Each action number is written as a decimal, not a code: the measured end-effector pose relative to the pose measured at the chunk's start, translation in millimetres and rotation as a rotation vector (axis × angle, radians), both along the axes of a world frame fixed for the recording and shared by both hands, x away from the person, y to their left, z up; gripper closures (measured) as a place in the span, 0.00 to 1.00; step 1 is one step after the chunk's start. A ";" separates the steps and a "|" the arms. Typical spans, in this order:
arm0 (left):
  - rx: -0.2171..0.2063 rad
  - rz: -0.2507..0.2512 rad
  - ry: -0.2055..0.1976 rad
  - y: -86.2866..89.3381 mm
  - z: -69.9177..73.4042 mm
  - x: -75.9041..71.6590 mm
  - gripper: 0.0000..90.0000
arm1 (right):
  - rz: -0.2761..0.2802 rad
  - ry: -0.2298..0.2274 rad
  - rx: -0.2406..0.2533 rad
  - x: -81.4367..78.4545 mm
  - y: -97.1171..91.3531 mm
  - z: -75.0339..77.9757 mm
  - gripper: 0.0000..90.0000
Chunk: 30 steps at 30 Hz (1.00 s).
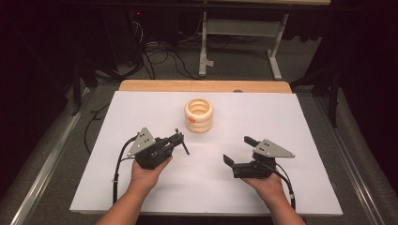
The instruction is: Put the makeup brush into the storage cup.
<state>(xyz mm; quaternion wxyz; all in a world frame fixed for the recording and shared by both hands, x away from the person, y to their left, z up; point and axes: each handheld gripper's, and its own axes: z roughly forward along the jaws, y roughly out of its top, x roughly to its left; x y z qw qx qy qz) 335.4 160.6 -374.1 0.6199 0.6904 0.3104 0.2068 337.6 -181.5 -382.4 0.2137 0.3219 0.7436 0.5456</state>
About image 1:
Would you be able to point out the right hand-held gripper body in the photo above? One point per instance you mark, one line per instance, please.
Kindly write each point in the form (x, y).
(269, 150)

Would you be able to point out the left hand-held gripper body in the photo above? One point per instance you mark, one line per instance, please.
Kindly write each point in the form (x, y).
(150, 153)

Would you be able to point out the cream ribbed pen holder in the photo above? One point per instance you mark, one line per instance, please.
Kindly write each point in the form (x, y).
(198, 122)

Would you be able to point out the person's left hand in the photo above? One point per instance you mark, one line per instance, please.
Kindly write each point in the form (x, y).
(147, 178)

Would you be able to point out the person's right hand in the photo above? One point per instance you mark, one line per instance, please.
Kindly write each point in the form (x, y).
(269, 190)

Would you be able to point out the white board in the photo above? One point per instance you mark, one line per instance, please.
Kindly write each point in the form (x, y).
(200, 187)

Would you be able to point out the wooden table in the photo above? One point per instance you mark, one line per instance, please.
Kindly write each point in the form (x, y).
(187, 85)

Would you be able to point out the black metal stand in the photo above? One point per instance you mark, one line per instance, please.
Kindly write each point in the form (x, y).
(76, 90)
(334, 93)

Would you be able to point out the dark equipment with red light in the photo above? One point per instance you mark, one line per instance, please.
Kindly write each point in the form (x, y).
(137, 18)

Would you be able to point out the aluminium rail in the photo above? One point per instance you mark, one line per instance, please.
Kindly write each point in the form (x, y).
(47, 168)
(353, 168)

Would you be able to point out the white metal desk frame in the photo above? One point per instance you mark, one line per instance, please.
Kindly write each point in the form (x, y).
(241, 27)

